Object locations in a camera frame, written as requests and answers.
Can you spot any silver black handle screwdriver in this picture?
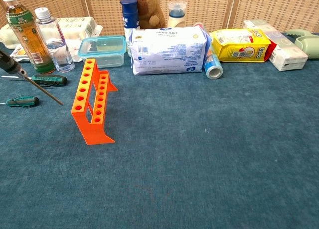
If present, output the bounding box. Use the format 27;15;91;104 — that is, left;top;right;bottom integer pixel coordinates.
0;49;64;106

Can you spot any orange tube rack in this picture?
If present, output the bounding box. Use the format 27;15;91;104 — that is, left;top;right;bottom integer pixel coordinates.
70;58;119;146

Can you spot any blue table cloth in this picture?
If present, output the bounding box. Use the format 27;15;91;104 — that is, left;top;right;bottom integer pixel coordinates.
0;31;319;229

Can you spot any white wet wipes pack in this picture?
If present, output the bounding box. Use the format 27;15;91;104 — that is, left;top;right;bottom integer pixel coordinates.
129;24;213;76

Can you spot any plastic wrap roll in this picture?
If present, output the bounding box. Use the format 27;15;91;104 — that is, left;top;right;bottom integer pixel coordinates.
194;22;224;80

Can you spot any clear container blue lid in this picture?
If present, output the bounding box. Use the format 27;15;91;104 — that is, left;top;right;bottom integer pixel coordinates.
77;35;127;69

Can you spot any mayonnaise bottle clear cap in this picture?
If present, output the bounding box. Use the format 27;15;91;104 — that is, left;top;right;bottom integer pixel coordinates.
166;0;188;29

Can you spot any blue spray can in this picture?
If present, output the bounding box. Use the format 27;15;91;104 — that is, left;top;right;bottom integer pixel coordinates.
120;0;141;57

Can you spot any brown capybara plush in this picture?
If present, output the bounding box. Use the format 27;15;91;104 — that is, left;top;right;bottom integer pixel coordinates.
119;0;166;30

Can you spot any yellow Lipo snack pack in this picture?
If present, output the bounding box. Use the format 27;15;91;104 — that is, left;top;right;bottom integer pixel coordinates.
210;28;272;63

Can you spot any white tissue roll pack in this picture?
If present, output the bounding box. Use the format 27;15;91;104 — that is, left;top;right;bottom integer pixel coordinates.
0;16;104;49

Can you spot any clear water bottle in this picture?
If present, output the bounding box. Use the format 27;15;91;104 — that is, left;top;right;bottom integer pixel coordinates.
34;7;76;73

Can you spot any pastel tissue pack block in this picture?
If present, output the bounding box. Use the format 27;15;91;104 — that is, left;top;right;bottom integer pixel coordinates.
243;19;309;72

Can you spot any tea bottle green label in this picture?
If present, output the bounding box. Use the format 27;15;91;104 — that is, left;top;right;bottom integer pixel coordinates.
0;0;56;74

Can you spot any white red snack packet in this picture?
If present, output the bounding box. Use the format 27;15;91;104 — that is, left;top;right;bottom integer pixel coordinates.
10;44;32;63

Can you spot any woven folding screen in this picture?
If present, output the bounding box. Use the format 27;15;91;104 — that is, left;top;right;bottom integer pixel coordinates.
0;0;319;37

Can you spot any green lint roller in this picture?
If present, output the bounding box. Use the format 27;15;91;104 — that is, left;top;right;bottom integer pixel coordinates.
286;29;319;60

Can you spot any large green handle screwdriver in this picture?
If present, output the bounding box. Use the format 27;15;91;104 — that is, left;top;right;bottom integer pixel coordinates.
1;73;68;88

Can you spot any small green handle screwdriver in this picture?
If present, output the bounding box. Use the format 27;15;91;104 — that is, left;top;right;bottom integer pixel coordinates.
0;95;40;108

